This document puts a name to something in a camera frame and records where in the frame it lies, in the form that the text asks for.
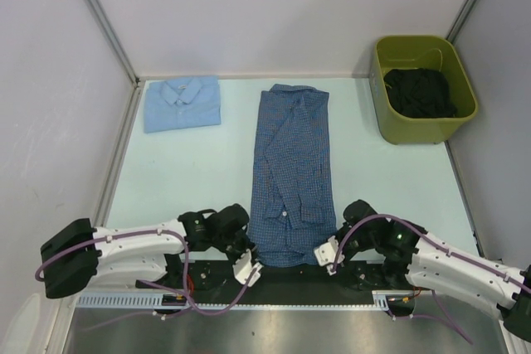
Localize blue checkered long sleeve shirt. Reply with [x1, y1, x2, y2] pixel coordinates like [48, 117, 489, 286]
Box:
[247, 84, 337, 268]

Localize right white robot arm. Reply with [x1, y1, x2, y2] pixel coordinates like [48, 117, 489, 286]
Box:
[327, 200, 530, 341]

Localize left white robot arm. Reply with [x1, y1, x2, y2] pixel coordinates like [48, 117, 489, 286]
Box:
[35, 204, 263, 298]

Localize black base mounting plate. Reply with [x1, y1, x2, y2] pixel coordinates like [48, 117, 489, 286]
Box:
[136, 258, 433, 317]

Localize light blue folded shirt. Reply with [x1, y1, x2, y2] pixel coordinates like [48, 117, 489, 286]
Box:
[144, 76, 222, 133]

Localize olive green plastic bin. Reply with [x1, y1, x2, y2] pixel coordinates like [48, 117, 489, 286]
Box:
[369, 35, 479, 144]

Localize black clothes in bin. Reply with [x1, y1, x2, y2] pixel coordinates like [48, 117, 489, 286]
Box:
[383, 68, 457, 119]

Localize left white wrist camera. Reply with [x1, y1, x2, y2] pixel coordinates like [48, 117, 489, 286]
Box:
[232, 250, 264, 287]

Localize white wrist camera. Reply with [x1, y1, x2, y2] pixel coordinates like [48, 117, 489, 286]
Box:
[314, 236, 345, 276]
[232, 250, 264, 287]

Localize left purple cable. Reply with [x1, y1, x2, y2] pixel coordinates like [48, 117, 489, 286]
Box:
[33, 227, 258, 332]

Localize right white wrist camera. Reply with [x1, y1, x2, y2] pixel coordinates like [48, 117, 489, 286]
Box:
[314, 236, 345, 276]

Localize white slotted cable duct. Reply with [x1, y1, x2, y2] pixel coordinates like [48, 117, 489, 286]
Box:
[76, 292, 163, 309]

